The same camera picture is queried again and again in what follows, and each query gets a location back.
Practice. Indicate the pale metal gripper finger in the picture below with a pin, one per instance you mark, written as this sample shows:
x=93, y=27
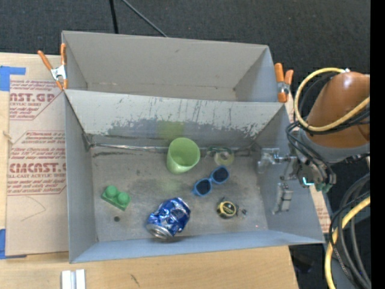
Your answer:
x=283, y=198
x=269, y=159

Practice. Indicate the clear tape roll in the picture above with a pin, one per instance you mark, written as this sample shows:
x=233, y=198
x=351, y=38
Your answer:
x=224, y=158

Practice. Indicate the yellow and black tape measure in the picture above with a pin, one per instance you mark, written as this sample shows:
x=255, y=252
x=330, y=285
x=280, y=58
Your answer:
x=226, y=209

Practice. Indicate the blue sunglasses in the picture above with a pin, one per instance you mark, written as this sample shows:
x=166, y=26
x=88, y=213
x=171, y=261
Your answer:
x=210, y=181

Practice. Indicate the green plastic cup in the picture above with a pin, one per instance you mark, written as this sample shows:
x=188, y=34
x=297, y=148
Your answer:
x=182, y=156

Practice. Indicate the crushed blue drink can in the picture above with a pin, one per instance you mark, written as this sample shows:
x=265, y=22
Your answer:
x=168, y=218

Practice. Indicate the grey metal bin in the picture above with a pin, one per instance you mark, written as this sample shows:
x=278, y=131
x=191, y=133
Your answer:
x=150, y=164

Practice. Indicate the green toy brick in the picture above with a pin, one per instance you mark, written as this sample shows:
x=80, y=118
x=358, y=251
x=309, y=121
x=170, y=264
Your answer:
x=115, y=197

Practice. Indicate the brown cardboard board red print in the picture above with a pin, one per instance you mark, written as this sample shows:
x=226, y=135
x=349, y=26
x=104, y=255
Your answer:
x=36, y=149

